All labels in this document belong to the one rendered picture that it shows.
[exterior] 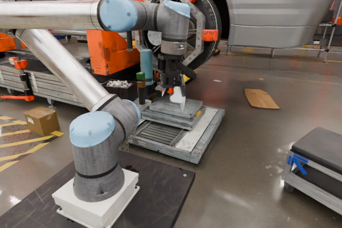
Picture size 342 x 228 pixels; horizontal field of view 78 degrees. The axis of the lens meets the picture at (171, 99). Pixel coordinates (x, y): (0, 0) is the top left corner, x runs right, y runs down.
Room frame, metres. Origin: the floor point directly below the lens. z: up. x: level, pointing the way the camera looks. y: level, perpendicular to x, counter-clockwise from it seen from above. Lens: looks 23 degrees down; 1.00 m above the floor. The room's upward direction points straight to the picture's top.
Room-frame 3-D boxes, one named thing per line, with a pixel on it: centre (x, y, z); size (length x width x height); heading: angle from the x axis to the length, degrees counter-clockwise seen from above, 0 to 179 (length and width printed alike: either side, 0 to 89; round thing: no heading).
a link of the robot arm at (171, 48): (0.76, -0.01, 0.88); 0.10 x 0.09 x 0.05; 31
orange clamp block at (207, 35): (1.48, -0.26, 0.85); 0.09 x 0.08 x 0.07; 64
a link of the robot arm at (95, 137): (0.65, 0.27, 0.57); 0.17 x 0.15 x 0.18; 164
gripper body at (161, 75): (0.76, 0.00, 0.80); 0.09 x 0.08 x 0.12; 121
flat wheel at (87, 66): (2.29, 0.68, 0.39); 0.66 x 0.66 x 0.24
